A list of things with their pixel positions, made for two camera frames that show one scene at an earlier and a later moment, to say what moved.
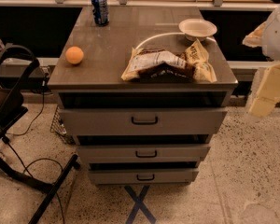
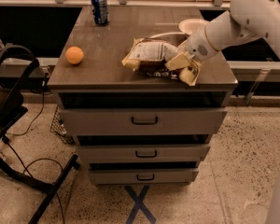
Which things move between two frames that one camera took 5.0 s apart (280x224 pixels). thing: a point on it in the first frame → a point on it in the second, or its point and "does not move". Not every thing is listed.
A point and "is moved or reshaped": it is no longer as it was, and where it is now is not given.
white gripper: x=277 y=36 → x=197 y=47
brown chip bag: x=153 y=65 is moved or reshaped
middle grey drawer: x=142 y=153 does not move
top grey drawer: x=142 y=121 does not move
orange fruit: x=74 y=54 does not move
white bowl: x=200 y=29 does not move
